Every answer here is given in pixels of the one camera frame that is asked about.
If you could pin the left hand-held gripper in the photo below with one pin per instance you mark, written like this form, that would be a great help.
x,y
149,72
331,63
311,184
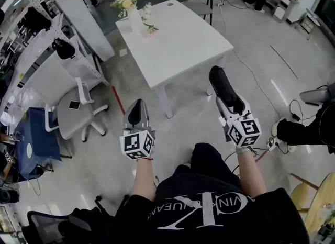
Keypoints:
x,y
136,144

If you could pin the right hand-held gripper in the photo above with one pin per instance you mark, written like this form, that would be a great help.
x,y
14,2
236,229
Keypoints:
x,y
244,133

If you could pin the person's right forearm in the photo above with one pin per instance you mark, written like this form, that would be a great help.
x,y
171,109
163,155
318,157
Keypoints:
x,y
250,172

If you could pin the person's left forearm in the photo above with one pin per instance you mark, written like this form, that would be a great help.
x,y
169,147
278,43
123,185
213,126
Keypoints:
x,y
144,180

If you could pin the red floor tape strip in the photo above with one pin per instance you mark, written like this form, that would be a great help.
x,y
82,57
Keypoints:
x,y
118,99

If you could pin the white power strip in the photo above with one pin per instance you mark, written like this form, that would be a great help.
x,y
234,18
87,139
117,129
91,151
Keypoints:
x,y
221,3
272,144

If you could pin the person's black trouser leg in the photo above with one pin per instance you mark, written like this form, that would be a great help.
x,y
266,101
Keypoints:
x,y
209,159

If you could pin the white mesh office chair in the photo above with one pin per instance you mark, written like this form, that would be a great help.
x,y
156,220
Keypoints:
x,y
74,118

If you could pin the smartphone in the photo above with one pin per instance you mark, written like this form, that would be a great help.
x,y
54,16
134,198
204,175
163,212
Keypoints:
x,y
74,105

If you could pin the sheet of paper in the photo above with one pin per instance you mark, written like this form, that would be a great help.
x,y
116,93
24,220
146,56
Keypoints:
x,y
123,52

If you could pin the pink flower stem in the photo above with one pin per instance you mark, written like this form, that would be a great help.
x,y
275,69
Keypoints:
x,y
151,28

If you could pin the white vase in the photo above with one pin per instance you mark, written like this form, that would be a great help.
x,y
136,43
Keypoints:
x,y
135,21

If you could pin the black hanging bag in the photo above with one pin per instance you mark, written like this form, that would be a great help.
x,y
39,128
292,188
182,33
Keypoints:
x,y
64,50

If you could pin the white flower bunch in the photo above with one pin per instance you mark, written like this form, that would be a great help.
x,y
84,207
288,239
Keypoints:
x,y
146,11

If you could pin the person's black printed t-shirt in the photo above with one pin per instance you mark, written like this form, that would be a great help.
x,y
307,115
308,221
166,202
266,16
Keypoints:
x,y
209,211

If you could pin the white cabinet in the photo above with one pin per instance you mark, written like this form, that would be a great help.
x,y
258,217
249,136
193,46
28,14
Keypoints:
x,y
284,2

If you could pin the small white round table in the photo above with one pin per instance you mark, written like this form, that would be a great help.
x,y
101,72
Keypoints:
x,y
311,20

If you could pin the yellow flower bouquet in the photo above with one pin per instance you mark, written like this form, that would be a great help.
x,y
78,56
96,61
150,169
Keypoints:
x,y
127,0

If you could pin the white pillar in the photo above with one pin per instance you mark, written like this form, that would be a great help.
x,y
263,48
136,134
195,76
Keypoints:
x,y
78,15

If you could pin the white metal shelf rack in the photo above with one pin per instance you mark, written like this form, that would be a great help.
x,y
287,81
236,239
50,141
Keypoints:
x,y
34,46

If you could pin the wooden round stool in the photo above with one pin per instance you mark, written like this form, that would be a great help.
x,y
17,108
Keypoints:
x,y
314,203

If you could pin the black office chair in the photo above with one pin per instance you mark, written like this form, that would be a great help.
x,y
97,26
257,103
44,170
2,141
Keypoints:
x,y
35,19
52,224

